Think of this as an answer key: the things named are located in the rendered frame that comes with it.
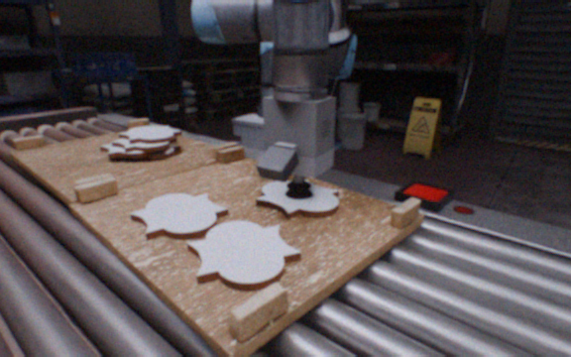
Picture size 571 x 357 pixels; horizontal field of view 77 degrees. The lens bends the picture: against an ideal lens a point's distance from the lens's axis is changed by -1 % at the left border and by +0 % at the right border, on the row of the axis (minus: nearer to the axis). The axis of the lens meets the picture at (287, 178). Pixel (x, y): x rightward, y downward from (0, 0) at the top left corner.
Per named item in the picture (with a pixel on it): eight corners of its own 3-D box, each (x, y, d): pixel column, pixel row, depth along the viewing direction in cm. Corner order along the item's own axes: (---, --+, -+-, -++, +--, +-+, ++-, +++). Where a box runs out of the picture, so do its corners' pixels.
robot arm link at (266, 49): (266, 78, 112) (264, 32, 107) (309, 78, 110) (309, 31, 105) (256, 82, 101) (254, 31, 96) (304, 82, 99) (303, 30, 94)
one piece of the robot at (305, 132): (234, 72, 45) (240, 193, 51) (296, 76, 41) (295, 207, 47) (285, 66, 55) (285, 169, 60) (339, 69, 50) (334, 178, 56)
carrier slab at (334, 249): (244, 163, 79) (244, 155, 79) (423, 223, 53) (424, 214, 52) (70, 213, 56) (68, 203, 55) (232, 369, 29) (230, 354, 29)
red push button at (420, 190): (413, 189, 66) (414, 182, 66) (447, 198, 62) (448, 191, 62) (399, 200, 62) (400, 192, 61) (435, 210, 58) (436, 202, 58)
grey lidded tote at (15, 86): (41, 89, 429) (36, 68, 420) (57, 91, 411) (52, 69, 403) (-7, 94, 389) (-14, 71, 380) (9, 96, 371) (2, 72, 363)
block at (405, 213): (408, 212, 53) (411, 195, 52) (420, 216, 51) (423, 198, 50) (389, 227, 49) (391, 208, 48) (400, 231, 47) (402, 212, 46)
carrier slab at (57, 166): (151, 131, 107) (151, 126, 106) (242, 160, 81) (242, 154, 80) (10, 158, 83) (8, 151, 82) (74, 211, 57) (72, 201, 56)
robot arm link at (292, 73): (312, 57, 44) (258, 55, 48) (311, 94, 45) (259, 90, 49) (337, 55, 50) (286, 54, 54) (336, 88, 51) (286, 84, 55)
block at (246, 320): (278, 300, 35) (277, 278, 34) (291, 310, 34) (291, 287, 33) (227, 334, 31) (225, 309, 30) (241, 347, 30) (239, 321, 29)
